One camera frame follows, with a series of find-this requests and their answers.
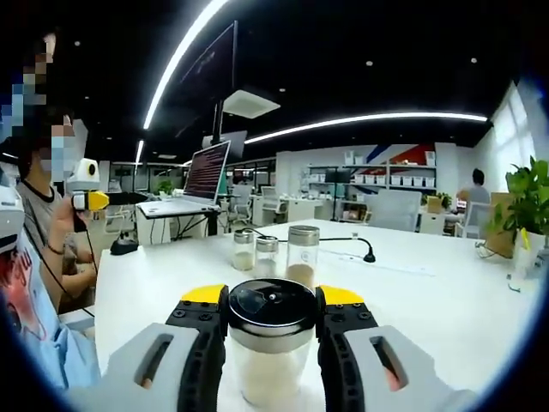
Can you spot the tall seasoning bottle brown powder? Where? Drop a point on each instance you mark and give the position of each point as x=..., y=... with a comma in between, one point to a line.
x=302, y=253

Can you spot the person's left hand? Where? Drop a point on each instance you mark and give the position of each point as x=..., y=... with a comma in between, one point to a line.
x=64, y=223

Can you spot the long curved ceiling light strip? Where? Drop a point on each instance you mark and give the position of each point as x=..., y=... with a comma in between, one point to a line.
x=176, y=56

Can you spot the grey office chair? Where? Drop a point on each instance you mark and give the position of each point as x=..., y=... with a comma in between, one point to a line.
x=394, y=210

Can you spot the white laptop stand table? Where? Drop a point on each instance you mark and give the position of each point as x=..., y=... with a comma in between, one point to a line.
x=180, y=210

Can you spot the potted green plant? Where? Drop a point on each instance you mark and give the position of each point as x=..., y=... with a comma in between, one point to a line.
x=529, y=201

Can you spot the row of white storage bins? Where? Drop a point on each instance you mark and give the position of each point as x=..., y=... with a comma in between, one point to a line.
x=394, y=180

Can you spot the grey shelf unit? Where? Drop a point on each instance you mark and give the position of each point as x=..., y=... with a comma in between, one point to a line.
x=388, y=171

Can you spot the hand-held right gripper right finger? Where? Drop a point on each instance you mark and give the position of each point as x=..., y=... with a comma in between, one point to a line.
x=339, y=369

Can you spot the brown cardboard box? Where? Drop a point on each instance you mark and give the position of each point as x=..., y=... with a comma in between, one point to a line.
x=502, y=223

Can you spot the small tilted dark screen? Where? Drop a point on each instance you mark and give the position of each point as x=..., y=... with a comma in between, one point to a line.
x=231, y=143

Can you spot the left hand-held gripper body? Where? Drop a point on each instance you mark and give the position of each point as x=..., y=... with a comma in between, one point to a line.
x=86, y=173

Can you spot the small background green plant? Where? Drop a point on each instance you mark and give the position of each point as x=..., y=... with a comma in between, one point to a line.
x=165, y=187

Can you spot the small seasoning bottle white powder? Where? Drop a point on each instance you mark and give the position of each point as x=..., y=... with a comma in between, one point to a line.
x=267, y=257

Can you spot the white chest-worn device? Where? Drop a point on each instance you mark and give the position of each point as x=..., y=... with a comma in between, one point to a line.
x=10, y=214

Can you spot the white paper cup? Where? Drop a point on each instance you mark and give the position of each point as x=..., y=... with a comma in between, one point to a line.
x=523, y=262

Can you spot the black oval puck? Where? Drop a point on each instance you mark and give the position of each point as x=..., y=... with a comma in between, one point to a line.
x=124, y=247

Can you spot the operator person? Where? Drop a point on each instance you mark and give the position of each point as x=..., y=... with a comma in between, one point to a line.
x=64, y=352

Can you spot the tall seasoning bottle white powder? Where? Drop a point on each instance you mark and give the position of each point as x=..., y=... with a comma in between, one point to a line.
x=270, y=373

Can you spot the silver laptop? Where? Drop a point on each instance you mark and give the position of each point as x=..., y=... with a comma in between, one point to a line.
x=208, y=171

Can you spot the small seasoning bottle beige powder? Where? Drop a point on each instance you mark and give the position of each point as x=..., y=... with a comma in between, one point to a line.
x=243, y=257

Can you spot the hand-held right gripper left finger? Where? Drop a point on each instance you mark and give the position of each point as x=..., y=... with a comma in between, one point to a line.
x=201, y=365

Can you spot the white mesh office chair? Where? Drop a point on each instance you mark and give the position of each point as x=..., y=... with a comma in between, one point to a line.
x=272, y=201
x=242, y=201

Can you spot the small black monitor on stand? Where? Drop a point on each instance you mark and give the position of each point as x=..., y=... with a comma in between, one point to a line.
x=338, y=175

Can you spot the white ceiling air vent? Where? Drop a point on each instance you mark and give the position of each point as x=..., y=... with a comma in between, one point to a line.
x=251, y=103

